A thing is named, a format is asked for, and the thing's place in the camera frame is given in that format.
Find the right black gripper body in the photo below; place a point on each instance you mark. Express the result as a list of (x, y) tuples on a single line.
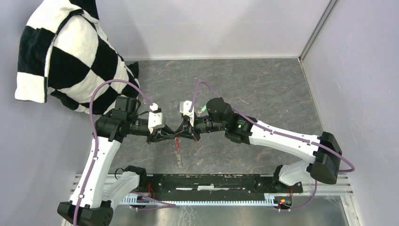
[(201, 125)]

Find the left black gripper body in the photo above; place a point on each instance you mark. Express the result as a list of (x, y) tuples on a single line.
[(142, 131)]

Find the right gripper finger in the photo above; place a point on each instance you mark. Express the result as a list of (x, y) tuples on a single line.
[(195, 137), (183, 130)]

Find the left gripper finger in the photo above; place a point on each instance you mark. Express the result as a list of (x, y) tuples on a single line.
[(166, 132), (158, 137)]

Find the metal key holder red handle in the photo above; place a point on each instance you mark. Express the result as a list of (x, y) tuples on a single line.
[(178, 152)]

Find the key with green tag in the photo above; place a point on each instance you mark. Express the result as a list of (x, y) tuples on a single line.
[(202, 110)]

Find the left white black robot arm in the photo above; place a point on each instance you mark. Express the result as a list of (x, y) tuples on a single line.
[(91, 204)]

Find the black white checkered cloth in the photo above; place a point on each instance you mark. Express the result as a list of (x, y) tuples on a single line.
[(64, 53)]

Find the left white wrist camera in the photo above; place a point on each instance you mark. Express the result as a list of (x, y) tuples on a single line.
[(155, 119)]

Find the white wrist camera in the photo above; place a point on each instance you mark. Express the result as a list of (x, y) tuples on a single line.
[(185, 110), (155, 119)]

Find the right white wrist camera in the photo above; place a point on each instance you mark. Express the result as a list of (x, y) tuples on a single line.
[(185, 110)]

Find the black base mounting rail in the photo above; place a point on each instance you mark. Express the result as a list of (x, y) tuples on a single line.
[(214, 187)]

